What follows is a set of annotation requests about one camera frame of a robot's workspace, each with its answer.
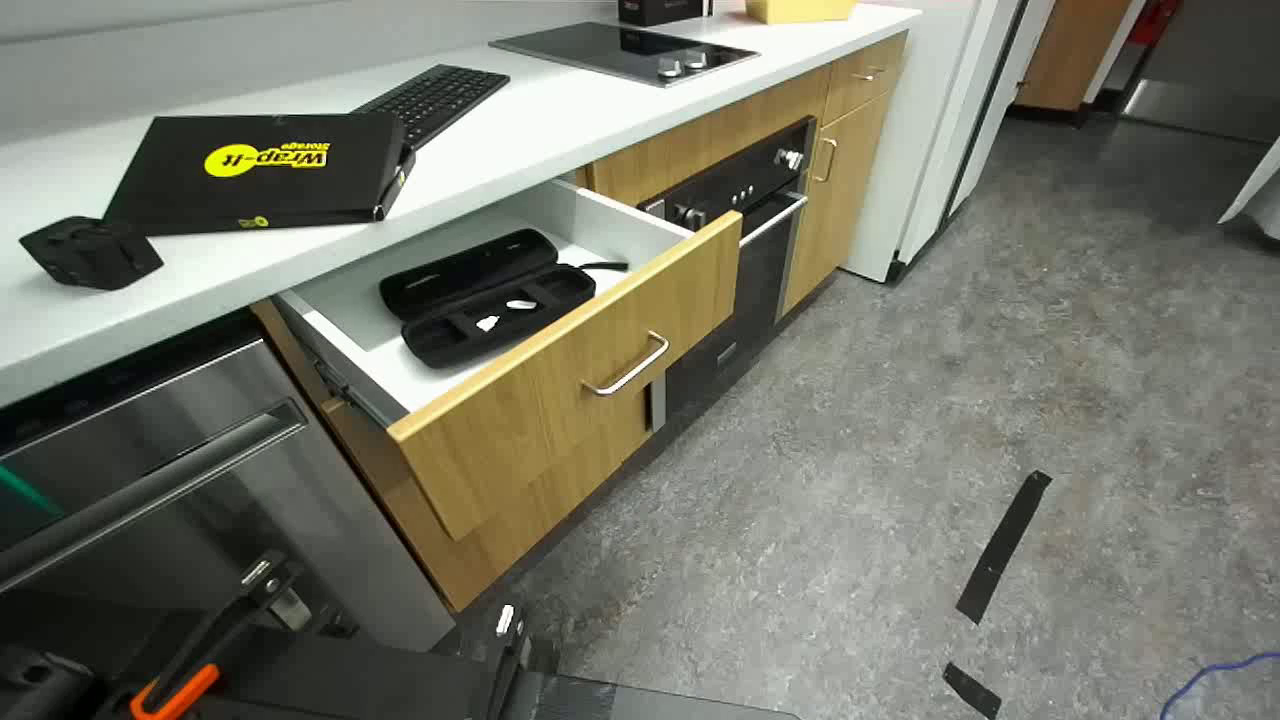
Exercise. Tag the open black zipper case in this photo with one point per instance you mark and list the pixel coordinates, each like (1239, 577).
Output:
(489, 295)

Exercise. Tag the long black tape strip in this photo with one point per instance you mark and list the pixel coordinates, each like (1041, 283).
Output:
(1000, 546)

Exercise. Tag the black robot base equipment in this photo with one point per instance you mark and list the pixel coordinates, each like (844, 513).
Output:
(402, 674)

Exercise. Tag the stainless steel dishwasher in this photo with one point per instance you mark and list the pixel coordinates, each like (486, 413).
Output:
(161, 493)

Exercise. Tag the lower wooden cabinet front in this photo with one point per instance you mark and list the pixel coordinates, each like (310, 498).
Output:
(532, 513)

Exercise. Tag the black built-in oven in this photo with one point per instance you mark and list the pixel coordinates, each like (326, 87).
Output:
(740, 255)

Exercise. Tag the brown wooden door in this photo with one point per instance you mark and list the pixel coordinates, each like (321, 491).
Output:
(1074, 50)

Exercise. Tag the short black tape strip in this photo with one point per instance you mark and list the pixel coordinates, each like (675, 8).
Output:
(969, 688)

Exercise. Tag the black bag yellow logo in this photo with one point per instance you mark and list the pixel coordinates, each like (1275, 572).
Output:
(255, 170)

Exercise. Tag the wooden drawer with white interior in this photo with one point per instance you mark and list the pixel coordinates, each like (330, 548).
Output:
(563, 381)

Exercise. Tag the black induction cooktop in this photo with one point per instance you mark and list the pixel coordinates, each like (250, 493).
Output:
(623, 50)

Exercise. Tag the black appliance on counter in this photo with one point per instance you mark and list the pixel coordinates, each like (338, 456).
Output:
(660, 8)

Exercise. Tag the wooden cabinet door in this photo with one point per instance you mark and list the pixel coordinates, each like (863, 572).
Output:
(839, 184)

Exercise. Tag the black keyboard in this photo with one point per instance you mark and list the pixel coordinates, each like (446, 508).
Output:
(429, 100)

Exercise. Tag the yellow box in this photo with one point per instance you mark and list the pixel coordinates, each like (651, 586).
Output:
(803, 8)

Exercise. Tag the white refrigerator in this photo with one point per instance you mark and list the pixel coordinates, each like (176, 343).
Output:
(933, 126)

